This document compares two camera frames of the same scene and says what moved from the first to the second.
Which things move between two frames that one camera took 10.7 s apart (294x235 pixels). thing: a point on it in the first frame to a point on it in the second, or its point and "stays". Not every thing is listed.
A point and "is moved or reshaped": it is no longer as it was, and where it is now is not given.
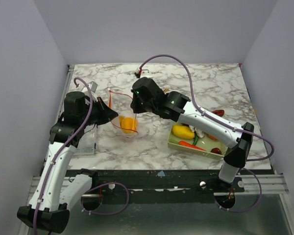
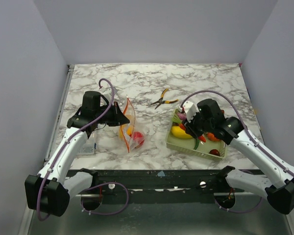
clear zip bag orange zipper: (126, 123) is moved or reshaped
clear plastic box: (87, 144) stays
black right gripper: (136, 101) to (194, 125)
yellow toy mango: (183, 131) stays
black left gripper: (108, 113) to (119, 118)
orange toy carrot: (186, 144) to (202, 138)
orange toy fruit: (212, 137) stays
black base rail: (159, 179) stays
